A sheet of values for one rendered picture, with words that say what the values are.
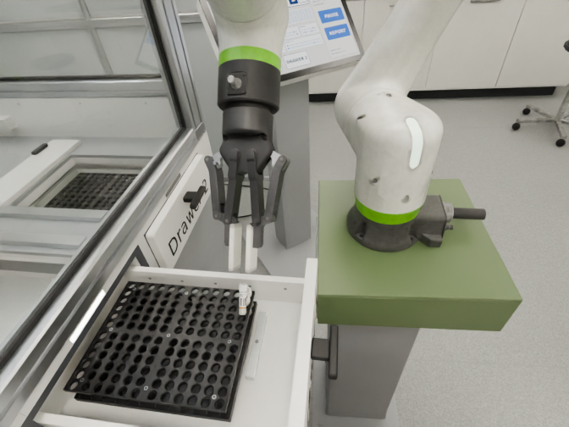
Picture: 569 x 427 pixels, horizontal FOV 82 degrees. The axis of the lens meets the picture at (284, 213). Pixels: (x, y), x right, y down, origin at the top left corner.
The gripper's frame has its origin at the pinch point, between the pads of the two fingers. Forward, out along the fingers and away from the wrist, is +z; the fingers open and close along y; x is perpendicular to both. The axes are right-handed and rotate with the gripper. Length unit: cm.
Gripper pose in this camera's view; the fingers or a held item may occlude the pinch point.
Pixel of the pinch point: (243, 247)
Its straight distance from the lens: 50.0
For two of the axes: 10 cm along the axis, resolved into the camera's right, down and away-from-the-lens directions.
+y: 9.6, 0.4, -2.8
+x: 2.8, -0.1, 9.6
